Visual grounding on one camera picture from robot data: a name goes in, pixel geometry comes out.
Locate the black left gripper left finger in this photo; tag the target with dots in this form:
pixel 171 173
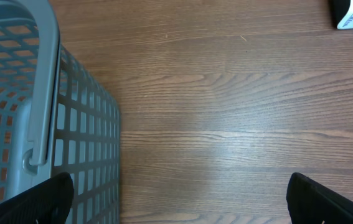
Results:
pixel 47 202

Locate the dark grey plastic basket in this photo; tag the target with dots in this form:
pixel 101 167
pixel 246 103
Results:
pixel 54 116

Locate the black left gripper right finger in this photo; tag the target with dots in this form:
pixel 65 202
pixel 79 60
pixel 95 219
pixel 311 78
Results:
pixel 310 202

